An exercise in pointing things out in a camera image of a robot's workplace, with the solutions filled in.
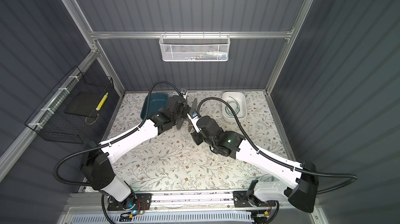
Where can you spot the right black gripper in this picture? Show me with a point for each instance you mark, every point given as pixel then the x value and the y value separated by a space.
pixel 196 139

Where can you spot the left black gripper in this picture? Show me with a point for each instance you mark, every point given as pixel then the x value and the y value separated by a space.
pixel 184 110

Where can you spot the grey perforated cable spool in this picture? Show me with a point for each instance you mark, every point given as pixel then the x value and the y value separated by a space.
pixel 183 115

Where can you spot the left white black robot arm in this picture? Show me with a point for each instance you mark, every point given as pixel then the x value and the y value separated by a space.
pixel 97 161

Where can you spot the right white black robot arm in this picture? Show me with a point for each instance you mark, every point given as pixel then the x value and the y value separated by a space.
pixel 300 182

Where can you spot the teal plastic tray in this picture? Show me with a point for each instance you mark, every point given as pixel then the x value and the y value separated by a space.
pixel 157 101

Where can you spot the white plastic tray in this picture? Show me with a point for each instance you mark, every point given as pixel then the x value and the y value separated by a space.
pixel 237 102

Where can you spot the floral table mat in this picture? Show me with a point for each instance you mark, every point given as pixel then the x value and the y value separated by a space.
pixel 172 161

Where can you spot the items in white basket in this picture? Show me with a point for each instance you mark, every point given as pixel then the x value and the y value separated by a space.
pixel 206 56

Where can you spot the yellow marker in basket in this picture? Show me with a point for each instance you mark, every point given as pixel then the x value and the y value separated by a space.
pixel 102 101

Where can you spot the black pad in basket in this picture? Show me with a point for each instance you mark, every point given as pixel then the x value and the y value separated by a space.
pixel 83 105

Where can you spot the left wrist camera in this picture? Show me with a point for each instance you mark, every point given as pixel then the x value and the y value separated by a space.
pixel 183 92

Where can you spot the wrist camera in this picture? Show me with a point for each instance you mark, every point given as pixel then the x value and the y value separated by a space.
pixel 193 118
pixel 183 92

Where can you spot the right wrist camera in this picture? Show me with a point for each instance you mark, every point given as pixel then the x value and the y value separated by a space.
pixel 193 118

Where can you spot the white wire mesh basket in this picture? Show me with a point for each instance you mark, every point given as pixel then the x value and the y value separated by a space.
pixel 172 49

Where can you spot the black wire basket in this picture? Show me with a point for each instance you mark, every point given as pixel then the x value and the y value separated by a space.
pixel 53 125

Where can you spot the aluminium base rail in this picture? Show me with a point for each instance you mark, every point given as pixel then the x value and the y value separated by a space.
pixel 186 199

